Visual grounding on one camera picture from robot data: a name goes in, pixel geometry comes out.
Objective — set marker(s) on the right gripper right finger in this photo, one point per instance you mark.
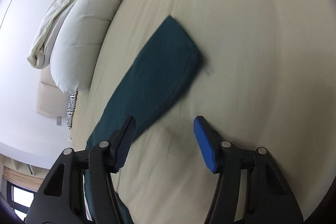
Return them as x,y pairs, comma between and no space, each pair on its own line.
209,141

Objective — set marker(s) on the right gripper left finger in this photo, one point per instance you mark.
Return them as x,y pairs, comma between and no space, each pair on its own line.
120,143

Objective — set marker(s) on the dark teal knit sweater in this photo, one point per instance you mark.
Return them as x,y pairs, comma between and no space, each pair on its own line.
163,70

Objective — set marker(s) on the zebra print pillow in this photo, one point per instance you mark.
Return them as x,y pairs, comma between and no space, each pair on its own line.
71,109

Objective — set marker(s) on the cream padded headboard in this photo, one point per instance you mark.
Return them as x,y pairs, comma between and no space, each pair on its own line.
51,101

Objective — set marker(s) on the beige roman blind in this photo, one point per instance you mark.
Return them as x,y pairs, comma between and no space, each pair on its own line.
22,180

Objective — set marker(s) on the white folded duvet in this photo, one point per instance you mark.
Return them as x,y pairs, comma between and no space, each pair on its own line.
78,43

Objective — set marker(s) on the black framed window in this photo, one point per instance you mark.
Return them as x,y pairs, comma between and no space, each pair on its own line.
19,199

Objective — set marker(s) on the cream crumpled sheet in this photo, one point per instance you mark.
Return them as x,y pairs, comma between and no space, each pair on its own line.
43,42

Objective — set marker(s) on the beige bed sheet mattress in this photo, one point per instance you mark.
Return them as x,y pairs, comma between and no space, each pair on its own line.
268,80

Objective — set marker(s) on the wall power socket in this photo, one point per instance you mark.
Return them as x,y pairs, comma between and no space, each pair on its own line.
59,121

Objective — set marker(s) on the white wall shelf unit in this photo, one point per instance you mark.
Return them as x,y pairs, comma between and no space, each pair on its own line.
22,167

